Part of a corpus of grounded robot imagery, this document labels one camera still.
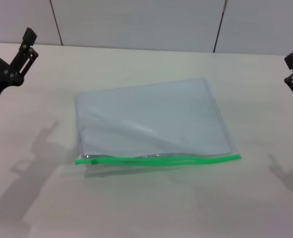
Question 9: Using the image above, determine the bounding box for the clear green-zipper document bag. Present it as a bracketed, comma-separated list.
[73, 77, 242, 166]

